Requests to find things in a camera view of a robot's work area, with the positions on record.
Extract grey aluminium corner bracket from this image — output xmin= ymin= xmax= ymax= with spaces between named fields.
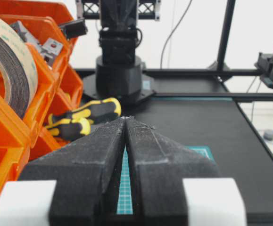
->
xmin=40 ymin=38 xmax=63 ymax=67

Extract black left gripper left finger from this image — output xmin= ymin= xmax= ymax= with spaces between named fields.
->
xmin=19 ymin=118 xmax=125 ymax=226

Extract black aluminium extrusion profile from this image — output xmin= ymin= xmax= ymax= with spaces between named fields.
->
xmin=58 ymin=18 xmax=88 ymax=39

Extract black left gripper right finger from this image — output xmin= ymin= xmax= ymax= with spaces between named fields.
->
xmin=124 ymin=117 xmax=221 ymax=226

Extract grey foam tape roll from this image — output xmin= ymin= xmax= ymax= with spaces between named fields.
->
xmin=0 ymin=19 xmax=38 ymax=119

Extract black camera stand frame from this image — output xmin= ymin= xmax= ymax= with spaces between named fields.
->
xmin=76 ymin=0 xmax=273 ymax=105

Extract orange container rack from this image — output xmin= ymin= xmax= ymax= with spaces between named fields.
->
xmin=0 ymin=0 xmax=83 ymax=193

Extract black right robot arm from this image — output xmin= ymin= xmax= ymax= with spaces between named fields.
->
xmin=79 ymin=0 xmax=273 ymax=226

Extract teal cutting mat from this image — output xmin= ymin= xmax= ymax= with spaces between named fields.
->
xmin=116 ymin=146 xmax=214 ymax=215

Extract yellow black screwdriver, short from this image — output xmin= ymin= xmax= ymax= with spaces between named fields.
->
xmin=45 ymin=118 xmax=91 ymax=141

